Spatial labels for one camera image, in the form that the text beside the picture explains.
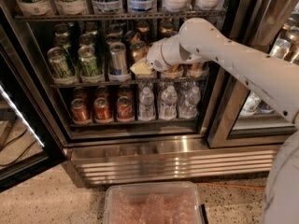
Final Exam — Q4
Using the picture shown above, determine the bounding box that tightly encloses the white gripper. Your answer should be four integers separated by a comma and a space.
130, 40, 170, 75

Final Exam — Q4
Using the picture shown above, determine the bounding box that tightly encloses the orange gold can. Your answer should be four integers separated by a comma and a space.
130, 40, 148, 63
161, 64, 183, 79
187, 63, 209, 77

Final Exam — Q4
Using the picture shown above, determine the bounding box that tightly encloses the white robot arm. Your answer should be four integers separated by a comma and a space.
131, 18, 299, 224

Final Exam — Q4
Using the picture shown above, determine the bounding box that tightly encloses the silver blue can front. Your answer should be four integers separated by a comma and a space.
108, 42, 131, 81

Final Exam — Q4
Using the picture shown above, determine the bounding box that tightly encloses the water bottle middle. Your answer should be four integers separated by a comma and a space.
159, 86, 178, 120

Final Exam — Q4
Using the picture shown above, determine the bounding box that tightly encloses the water bottle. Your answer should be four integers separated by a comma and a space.
138, 87, 155, 121
178, 86, 201, 119
159, 86, 178, 120

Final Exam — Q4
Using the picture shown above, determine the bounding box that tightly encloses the red can front right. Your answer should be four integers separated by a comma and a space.
117, 96, 134, 121

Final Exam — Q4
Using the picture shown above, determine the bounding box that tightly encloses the red can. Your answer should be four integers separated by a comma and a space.
117, 96, 134, 121
93, 97, 112, 123
71, 98, 92, 124

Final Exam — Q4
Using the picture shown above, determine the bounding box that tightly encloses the green can front right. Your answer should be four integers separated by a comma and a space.
78, 46, 104, 83

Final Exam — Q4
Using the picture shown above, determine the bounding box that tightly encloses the green can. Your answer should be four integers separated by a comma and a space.
47, 47, 78, 85
78, 46, 104, 83

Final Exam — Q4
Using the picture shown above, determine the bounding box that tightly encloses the red can front middle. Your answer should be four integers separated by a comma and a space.
93, 97, 112, 123

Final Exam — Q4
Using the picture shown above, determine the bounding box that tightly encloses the stainless steel fridge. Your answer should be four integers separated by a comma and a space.
0, 0, 299, 189

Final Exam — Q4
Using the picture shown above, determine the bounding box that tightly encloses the red can front left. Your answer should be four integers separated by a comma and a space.
71, 98, 92, 124

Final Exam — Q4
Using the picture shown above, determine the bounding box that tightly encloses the green can front left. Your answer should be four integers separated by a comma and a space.
47, 47, 78, 85

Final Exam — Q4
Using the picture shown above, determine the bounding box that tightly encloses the white can behind door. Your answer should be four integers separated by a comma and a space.
240, 92, 261, 117

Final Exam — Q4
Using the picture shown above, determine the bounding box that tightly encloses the blue pepsi can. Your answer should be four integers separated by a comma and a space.
259, 101, 274, 114

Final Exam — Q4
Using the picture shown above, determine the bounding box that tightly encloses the open glass fridge door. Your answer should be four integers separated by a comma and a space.
0, 28, 64, 191

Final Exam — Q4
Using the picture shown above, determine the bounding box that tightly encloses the closed glass fridge door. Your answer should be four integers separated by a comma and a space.
208, 0, 298, 148

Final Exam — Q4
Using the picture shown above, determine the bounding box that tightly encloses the water bottle left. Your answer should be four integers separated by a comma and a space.
138, 87, 155, 121

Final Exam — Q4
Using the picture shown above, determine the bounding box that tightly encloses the water bottle right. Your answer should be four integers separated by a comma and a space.
178, 86, 201, 119

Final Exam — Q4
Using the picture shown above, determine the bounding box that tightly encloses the clear plastic bin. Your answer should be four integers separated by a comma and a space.
103, 182, 208, 224

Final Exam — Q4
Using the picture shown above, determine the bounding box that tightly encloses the middle wire shelf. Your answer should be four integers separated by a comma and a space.
50, 77, 207, 89

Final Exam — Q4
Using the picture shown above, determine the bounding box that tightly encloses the wire shelf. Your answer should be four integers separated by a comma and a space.
14, 10, 226, 22
50, 77, 207, 89

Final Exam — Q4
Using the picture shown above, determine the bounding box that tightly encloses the upper wire shelf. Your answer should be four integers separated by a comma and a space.
14, 10, 226, 22

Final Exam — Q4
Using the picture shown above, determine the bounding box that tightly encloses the orange power cable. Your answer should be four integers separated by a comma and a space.
195, 182, 267, 190

